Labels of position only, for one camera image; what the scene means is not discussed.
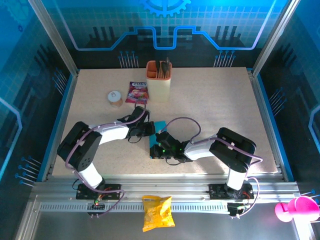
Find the purple snack pouch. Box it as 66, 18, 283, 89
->
124, 81, 150, 105

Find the cream utensil holder orange rim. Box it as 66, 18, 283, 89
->
145, 60, 173, 103

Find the small pull-tab can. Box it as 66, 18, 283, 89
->
107, 90, 124, 108

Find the wide black utensil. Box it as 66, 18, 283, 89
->
160, 56, 172, 75

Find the yellow chip bag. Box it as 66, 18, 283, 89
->
141, 194, 176, 233

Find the small black controller board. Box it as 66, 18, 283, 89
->
226, 201, 251, 218
86, 198, 106, 218

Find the pink plastic object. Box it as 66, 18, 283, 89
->
274, 195, 320, 223

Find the aluminium table edge rail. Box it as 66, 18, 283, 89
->
32, 174, 301, 201

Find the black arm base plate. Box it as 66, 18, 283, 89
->
75, 183, 122, 200
208, 183, 255, 200

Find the grey slotted cable duct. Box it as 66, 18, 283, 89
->
39, 201, 230, 213

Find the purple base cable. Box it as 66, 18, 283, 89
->
86, 188, 125, 220
229, 176, 261, 220

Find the aluminium side rail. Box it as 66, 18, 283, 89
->
37, 69, 81, 182
246, 68, 295, 182

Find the aluminium frame post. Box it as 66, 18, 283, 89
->
251, 0, 301, 77
26, 0, 80, 77

